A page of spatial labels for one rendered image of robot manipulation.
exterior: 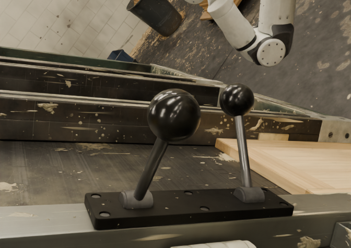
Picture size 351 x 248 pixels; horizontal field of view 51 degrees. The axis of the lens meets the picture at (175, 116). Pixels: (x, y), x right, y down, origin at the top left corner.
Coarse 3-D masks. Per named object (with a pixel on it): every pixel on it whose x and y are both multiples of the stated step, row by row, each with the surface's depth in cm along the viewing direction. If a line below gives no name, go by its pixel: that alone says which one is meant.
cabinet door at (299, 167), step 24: (216, 144) 74; (264, 144) 75; (288, 144) 79; (312, 144) 82; (336, 144) 86; (264, 168) 60; (288, 168) 61; (312, 168) 64; (336, 168) 66; (312, 192) 51; (336, 192) 52
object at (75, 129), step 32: (0, 96) 57; (32, 96) 63; (64, 96) 65; (0, 128) 58; (32, 128) 60; (64, 128) 62; (96, 128) 64; (128, 128) 67; (224, 128) 75; (256, 128) 78; (288, 128) 82; (320, 128) 86
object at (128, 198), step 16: (160, 96) 25; (176, 96) 24; (192, 96) 25; (160, 112) 24; (176, 112) 24; (192, 112) 24; (160, 128) 24; (176, 128) 24; (192, 128) 25; (160, 144) 27; (160, 160) 28; (144, 176) 29; (128, 192) 31; (144, 192) 31; (128, 208) 31
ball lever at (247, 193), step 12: (240, 84) 39; (228, 96) 39; (240, 96) 38; (252, 96) 39; (228, 108) 39; (240, 108) 38; (240, 120) 39; (240, 132) 39; (240, 144) 38; (240, 156) 38; (240, 168) 38; (240, 192) 36; (252, 192) 36
